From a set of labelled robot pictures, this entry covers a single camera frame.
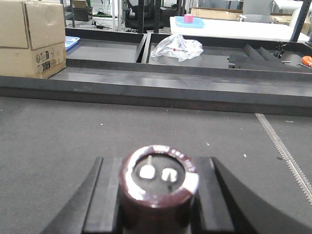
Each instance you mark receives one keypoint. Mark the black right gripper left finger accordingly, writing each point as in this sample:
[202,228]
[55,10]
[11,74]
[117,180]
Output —
[94,207]

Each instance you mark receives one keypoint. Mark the black office chair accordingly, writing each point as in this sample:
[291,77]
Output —
[142,18]

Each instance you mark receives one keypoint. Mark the crumpled clear plastic bag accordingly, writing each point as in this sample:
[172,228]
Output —
[176,46]

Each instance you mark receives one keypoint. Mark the light blue tray left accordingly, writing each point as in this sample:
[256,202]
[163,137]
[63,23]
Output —
[71,41]

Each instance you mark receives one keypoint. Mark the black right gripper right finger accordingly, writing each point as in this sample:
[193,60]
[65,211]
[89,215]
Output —
[224,205]

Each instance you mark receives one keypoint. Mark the white table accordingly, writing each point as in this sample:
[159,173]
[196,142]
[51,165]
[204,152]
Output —
[236,30]

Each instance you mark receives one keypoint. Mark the lower cardboard box black print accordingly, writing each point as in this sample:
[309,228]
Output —
[40,63]

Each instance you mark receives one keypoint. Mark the pink cylinder on tray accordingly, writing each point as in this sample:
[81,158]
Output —
[188,18]

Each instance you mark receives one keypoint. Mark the orange handled tool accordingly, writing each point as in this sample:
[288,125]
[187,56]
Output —
[306,61]

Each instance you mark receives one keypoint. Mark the upper cardboard box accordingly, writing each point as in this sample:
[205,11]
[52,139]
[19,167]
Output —
[31,24]

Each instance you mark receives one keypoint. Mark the light blue flat tray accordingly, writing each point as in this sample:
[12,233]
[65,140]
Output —
[196,23]

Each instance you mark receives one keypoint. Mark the dark red cylindrical capacitor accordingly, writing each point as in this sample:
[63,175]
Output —
[157,187]

